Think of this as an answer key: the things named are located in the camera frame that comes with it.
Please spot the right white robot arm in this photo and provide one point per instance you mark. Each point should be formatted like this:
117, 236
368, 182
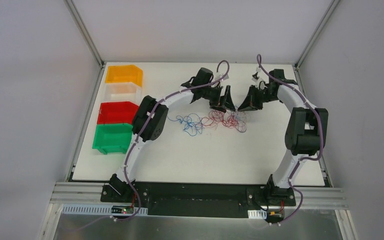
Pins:
305, 134

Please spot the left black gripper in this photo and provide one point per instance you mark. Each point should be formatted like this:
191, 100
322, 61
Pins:
217, 96

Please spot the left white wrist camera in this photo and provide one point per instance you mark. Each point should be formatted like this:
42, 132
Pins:
220, 77

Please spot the green plastic bin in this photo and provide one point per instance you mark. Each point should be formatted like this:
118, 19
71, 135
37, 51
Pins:
112, 138

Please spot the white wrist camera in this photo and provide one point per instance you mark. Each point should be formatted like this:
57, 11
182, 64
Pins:
220, 77
259, 82

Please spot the orange plastic bin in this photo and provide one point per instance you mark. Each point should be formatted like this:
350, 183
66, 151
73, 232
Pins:
124, 74

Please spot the aluminium frame rail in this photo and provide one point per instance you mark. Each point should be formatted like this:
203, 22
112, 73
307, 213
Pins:
77, 193

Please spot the white slotted cable duct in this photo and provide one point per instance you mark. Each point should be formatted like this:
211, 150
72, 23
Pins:
119, 210

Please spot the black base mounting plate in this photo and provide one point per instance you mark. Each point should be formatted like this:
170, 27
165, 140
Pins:
196, 199

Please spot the clear plastic bin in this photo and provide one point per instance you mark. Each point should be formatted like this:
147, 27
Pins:
122, 92

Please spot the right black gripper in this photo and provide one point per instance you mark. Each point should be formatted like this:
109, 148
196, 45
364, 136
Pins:
256, 96

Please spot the red plastic bin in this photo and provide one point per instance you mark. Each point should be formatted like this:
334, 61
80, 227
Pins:
121, 112

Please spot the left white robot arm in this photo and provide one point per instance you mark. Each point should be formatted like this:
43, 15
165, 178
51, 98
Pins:
148, 124

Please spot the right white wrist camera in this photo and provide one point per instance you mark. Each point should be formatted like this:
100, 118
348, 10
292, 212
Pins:
259, 82

